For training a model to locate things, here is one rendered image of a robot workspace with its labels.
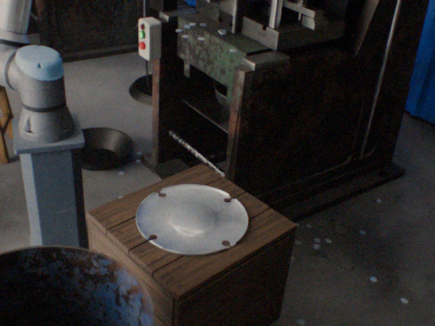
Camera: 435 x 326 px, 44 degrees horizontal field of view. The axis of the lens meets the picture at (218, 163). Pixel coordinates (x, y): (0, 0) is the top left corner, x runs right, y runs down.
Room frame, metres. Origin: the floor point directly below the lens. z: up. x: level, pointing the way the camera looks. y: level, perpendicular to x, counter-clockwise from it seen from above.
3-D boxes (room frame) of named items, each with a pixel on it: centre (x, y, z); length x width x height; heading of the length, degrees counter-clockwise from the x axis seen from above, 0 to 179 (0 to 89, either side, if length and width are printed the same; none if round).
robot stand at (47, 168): (1.33, 0.49, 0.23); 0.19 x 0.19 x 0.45; 22
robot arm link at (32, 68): (1.34, 0.50, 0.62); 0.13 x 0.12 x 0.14; 63
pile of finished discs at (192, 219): (1.11, 0.05, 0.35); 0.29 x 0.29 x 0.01
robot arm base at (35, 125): (1.33, 0.49, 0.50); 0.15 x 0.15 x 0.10
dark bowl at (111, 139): (1.90, 0.50, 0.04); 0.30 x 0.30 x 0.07
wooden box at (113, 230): (1.11, 0.05, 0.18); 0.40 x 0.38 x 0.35; 135
